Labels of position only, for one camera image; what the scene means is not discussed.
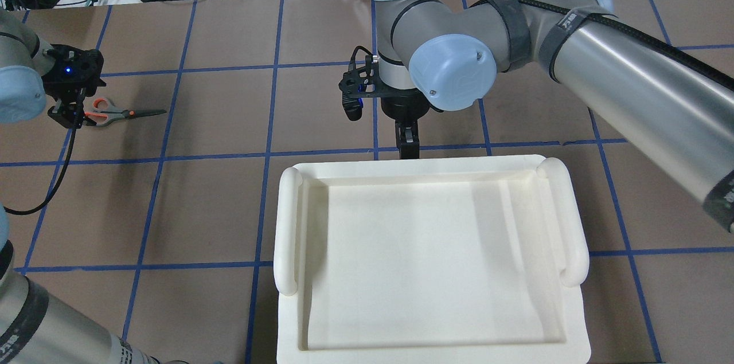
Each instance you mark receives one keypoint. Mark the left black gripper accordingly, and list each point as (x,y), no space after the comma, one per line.
(64,112)

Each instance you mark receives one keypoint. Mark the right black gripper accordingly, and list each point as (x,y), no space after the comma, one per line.
(405,108)

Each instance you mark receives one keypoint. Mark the grey orange scissors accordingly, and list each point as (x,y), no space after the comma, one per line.
(104,112)

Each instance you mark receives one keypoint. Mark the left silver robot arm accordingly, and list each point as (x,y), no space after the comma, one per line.
(37,327)

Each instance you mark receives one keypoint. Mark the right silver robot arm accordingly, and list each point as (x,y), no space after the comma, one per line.
(674,108)

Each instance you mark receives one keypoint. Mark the white foam tray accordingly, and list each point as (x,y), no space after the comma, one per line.
(451,260)

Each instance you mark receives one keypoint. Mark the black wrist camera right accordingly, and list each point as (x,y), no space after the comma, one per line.
(362,71)

